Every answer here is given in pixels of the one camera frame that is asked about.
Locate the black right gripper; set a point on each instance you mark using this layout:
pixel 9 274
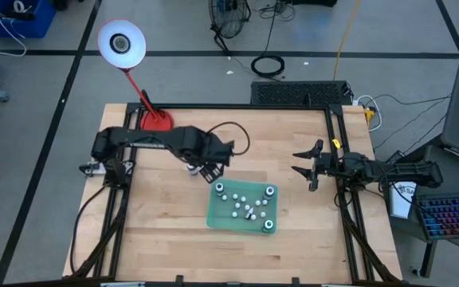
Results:
pixel 325 165

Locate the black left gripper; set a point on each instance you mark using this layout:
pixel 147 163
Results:
pixel 215 153

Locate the large black food coloring bottle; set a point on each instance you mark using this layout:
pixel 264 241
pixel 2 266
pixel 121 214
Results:
pixel 219 187

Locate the large green food coloring bottle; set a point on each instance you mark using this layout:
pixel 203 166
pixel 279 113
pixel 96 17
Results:
pixel 269 192

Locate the large purple food coloring bottle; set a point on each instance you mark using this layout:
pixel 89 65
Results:
pixel 268 225

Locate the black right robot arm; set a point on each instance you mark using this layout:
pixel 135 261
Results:
pixel 413 175

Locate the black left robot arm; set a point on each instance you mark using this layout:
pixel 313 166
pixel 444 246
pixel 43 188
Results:
pixel 154 139

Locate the green translucent plastic bin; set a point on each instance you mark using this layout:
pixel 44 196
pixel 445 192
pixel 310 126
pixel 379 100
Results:
pixel 229 221

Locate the yellow power plug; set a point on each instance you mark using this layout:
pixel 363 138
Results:
pixel 369 115

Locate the white paper sheet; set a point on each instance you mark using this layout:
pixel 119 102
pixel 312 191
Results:
pixel 401 201

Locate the black floor fan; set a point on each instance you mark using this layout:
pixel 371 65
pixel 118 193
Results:
pixel 229 20

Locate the red desk lamp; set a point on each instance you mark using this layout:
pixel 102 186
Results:
pixel 122 44

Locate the rainbow backlit keyboard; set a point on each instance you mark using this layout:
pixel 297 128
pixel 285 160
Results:
pixel 452 217

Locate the large blue storage bin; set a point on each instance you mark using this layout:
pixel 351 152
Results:
pixel 34 28

